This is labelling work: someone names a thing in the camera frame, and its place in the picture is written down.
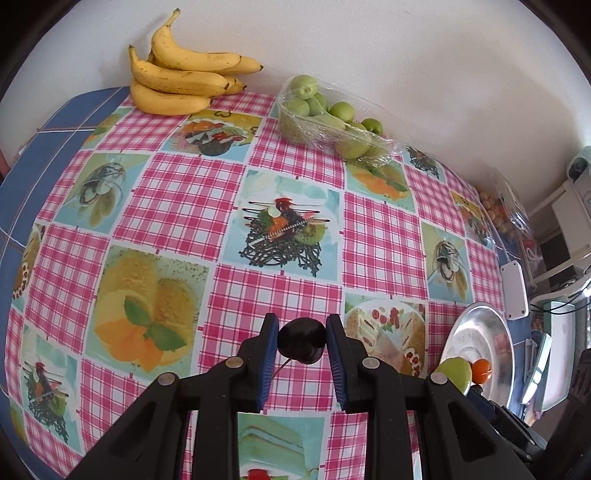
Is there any large green mango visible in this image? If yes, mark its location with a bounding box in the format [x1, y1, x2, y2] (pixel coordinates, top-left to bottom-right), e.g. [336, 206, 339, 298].
[436, 357, 472, 395]

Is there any dark cherry with stem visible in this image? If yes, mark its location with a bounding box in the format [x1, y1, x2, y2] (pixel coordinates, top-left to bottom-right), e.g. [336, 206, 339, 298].
[273, 317, 327, 378]

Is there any small orange tangerine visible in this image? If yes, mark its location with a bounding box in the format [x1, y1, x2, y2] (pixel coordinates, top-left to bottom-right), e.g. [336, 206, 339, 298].
[471, 358, 492, 385]

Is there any silver metal tray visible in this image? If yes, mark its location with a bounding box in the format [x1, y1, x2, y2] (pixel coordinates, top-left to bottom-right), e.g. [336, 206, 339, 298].
[441, 302, 515, 407]

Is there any white plastic device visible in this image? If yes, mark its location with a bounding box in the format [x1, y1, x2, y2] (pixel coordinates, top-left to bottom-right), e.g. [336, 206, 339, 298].
[500, 260, 530, 321]

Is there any pink checkered tablecloth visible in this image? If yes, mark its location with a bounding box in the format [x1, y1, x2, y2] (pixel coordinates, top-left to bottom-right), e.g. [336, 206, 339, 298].
[1, 88, 505, 479]

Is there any green apple right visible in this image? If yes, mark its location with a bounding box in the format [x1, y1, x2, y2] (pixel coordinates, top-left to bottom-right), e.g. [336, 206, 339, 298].
[361, 118, 384, 136]

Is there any green apple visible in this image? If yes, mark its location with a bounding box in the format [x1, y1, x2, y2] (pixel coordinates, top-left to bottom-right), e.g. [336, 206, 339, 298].
[361, 118, 384, 136]
[290, 74, 318, 100]
[329, 101, 356, 123]

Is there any green apple centre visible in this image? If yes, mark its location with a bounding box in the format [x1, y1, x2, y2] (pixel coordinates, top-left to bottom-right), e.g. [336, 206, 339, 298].
[329, 101, 356, 123]

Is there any clear plastic fruit tray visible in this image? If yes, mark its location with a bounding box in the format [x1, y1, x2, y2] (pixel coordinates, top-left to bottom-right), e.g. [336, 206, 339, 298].
[276, 76, 404, 167]

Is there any yellow banana bunch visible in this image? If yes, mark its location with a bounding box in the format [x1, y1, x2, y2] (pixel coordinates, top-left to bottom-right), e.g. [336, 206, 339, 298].
[127, 8, 263, 116]

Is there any green apple left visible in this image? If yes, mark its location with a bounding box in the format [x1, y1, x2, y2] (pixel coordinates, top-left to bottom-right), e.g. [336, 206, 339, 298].
[290, 74, 318, 100]

